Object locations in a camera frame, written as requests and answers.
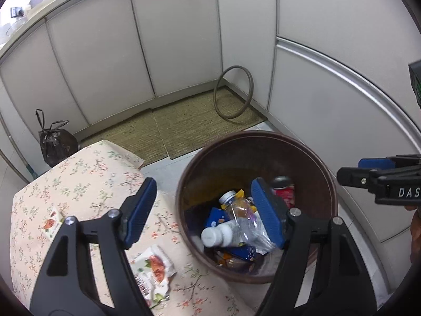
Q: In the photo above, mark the person's right hand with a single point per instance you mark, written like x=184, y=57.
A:
x=417, y=237

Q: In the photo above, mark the black garbage bag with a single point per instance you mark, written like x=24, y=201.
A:
x=57, y=144

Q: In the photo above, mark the blue cardboard box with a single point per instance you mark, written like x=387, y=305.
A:
x=215, y=218

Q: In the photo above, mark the red can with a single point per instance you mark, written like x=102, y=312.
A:
x=284, y=192

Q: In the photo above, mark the brown round bin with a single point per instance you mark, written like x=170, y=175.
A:
x=250, y=151

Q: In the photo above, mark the woven straw floor mat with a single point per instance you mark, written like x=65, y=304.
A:
x=204, y=121
x=131, y=138

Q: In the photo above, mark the white cabinet with silver rail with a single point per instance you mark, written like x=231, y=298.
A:
x=329, y=89

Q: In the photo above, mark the white plastic bottle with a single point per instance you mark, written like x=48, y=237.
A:
x=220, y=233

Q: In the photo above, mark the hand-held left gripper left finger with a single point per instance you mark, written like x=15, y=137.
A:
x=141, y=210

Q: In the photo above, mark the white kitchen cabinets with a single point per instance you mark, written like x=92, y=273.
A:
x=98, y=56

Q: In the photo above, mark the table with floral tablecloth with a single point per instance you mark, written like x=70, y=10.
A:
x=82, y=177

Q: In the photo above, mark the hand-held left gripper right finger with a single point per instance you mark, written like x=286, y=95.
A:
x=266, y=214

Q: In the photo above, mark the yellow packet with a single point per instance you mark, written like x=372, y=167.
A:
x=240, y=195

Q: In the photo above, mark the crumpled tomato-print snack wrapper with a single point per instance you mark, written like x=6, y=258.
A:
x=154, y=270

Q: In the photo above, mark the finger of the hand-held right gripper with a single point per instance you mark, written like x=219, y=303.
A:
x=375, y=163
x=394, y=191

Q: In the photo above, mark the white kettle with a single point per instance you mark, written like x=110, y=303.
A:
x=41, y=0

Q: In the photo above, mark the wall socket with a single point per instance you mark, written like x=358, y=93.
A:
x=16, y=12

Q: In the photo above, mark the small white red-print packet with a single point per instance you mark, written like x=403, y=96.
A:
x=51, y=223

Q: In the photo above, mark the clear plastic bottle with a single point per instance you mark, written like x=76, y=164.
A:
x=243, y=205

